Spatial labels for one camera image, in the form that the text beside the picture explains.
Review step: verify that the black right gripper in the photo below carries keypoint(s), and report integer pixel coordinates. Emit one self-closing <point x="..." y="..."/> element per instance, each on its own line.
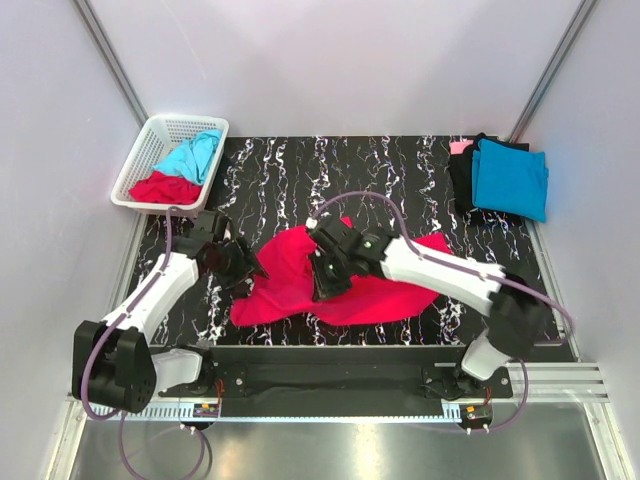
<point x="323" y="287"/>

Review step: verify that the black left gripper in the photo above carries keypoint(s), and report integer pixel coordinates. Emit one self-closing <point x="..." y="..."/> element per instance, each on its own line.
<point x="245" y="269"/>

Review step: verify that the red t-shirt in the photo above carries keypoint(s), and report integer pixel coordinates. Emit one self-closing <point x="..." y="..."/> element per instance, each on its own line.
<point x="288" y="288"/>

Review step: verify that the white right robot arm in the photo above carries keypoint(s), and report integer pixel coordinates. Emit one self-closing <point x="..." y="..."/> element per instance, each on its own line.
<point x="514" y="315"/>

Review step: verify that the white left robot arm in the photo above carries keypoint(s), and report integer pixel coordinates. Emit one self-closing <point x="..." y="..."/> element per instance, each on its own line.
<point x="114" y="370"/>

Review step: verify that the red shirt in basket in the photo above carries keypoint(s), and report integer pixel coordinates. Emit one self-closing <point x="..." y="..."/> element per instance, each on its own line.
<point x="165" y="189"/>

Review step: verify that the light blue shirt in basket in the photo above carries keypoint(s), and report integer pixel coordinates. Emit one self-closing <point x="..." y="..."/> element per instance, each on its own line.
<point x="192" y="159"/>

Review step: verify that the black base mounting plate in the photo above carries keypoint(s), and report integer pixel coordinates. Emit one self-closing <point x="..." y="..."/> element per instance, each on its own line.
<point x="331" y="381"/>

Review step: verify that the white plastic laundry basket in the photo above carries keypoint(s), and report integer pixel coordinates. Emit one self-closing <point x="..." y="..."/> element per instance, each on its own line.
<point x="158" y="137"/>

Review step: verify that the folded black t-shirt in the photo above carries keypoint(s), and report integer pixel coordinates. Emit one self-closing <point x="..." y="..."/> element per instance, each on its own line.
<point x="460" y="171"/>

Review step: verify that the folded pink t-shirt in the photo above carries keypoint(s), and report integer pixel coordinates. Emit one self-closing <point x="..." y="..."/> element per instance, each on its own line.
<point x="458" y="147"/>

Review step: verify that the folded blue t-shirt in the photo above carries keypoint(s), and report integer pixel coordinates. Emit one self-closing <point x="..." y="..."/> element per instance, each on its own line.
<point x="509" y="180"/>

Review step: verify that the aluminium frame rail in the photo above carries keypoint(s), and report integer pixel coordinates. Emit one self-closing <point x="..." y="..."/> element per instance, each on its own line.
<point x="535" y="383"/>

